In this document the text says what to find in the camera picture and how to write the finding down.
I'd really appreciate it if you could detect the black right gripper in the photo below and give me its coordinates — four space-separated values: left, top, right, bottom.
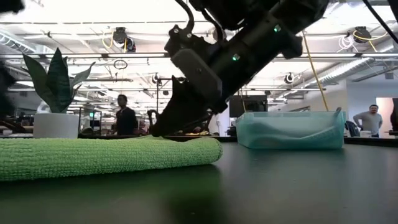
150 17 304 138

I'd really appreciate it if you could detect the lime green microfiber towel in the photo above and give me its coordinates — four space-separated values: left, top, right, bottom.
0 135 223 182

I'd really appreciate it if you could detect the teal plastic bin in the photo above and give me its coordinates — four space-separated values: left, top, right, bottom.
235 107 346 150

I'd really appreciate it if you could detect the white round pillar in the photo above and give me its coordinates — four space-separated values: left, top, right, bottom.
208 107 231 137

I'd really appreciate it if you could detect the person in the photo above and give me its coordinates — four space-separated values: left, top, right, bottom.
353 104 384 138
114 94 139 136

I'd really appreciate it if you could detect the fake plant in white pot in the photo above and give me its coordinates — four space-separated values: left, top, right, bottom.
21 48 96 139

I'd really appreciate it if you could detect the dark office chair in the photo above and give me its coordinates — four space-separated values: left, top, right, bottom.
344 120 360 138

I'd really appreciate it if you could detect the white standing board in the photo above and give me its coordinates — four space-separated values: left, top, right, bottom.
376 97 394 138

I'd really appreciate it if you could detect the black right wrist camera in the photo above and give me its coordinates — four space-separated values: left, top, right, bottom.
170 49 223 103

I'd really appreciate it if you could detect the thin yellow hanging cord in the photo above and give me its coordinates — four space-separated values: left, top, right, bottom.
239 88 247 113

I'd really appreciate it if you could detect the black wall screen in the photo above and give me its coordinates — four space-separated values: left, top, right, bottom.
229 95 269 118

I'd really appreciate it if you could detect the black hanging cable loop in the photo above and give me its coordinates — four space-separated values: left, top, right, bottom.
113 58 129 71

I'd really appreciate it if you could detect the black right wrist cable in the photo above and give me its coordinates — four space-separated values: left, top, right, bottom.
174 0 195 34

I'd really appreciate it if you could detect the black ceiling cable reel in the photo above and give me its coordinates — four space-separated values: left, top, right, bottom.
111 26 137 53
353 26 373 44

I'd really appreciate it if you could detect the yellow extension cable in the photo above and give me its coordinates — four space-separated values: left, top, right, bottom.
302 30 330 112

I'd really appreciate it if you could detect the silver ventilation duct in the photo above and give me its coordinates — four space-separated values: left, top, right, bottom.
0 32 35 54
306 57 377 90

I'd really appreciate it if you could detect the white coiled ceiling cable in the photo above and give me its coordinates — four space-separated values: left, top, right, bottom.
338 34 358 52

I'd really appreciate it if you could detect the black table frame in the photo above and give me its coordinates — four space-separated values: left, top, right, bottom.
77 133 398 147

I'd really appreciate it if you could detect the black slanted cable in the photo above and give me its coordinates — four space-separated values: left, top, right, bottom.
362 0 398 44

